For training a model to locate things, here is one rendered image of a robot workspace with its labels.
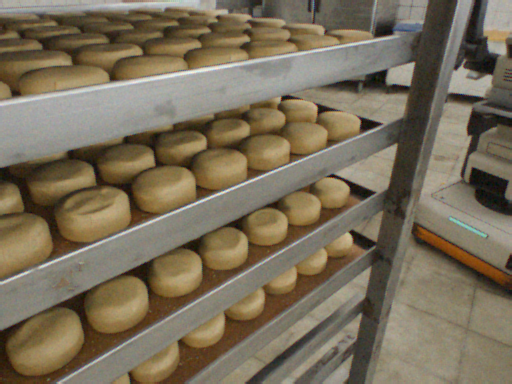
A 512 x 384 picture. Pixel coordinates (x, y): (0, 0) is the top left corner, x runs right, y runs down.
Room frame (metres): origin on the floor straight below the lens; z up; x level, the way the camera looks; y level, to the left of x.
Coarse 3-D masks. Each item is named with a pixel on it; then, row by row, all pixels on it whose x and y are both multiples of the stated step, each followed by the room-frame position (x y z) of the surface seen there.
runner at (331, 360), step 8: (344, 336) 0.46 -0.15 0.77; (352, 336) 0.46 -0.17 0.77; (336, 344) 0.44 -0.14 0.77; (344, 344) 0.44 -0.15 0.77; (352, 344) 0.42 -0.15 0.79; (328, 352) 0.43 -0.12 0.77; (336, 352) 0.43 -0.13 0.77; (344, 352) 0.41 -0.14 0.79; (352, 352) 0.43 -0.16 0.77; (320, 360) 0.41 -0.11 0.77; (328, 360) 0.41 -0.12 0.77; (336, 360) 0.39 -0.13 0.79; (344, 360) 0.41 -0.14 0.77; (312, 368) 0.40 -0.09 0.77; (320, 368) 0.40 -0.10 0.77; (328, 368) 0.38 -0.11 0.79; (336, 368) 0.40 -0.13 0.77; (304, 376) 0.38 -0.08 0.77; (312, 376) 0.38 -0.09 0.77; (320, 376) 0.37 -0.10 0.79; (328, 376) 0.38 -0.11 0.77
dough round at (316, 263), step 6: (318, 252) 0.42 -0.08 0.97; (324, 252) 0.42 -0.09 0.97; (306, 258) 0.41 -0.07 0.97; (312, 258) 0.41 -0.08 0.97; (318, 258) 0.41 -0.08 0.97; (324, 258) 0.41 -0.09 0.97; (300, 264) 0.40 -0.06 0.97; (306, 264) 0.40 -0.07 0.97; (312, 264) 0.40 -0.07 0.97; (318, 264) 0.40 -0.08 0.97; (324, 264) 0.40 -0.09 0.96; (300, 270) 0.40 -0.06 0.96; (306, 270) 0.40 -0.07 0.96; (312, 270) 0.40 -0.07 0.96; (318, 270) 0.40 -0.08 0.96
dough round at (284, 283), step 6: (288, 270) 0.38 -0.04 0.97; (294, 270) 0.38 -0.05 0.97; (282, 276) 0.37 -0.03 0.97; (288, 276) 0.37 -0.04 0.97; (294, 276) 0.37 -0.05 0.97; (270, 282) 0.36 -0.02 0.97; (276, 282) 0.36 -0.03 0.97; (282, 282) 0.36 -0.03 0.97; (288, 282) 0.36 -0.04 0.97; (294, 282) 0.37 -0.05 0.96; (264, 288) 0.36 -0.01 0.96; (270, 288) 0.36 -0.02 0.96; (276, 288) 0.36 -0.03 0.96; (282, 288) 0.36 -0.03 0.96; (288, 288) 0.36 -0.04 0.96; (276, 294) 0.36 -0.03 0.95
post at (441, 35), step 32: (448, 0) 0.41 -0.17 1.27; (448, 32) 0.41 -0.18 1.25; (416, 64) 0.42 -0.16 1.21; (448, 64) 0.41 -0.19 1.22; (416, 96) 0.42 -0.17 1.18; (416, 128) 0.41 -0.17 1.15; (416, 160) 0.41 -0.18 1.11; (416, 192) 0.41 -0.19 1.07; (384, 224) 0.42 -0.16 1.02; (384, 256) 0.42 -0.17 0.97; (384, 288) 0.41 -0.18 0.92; (384, 320) 0.42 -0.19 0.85
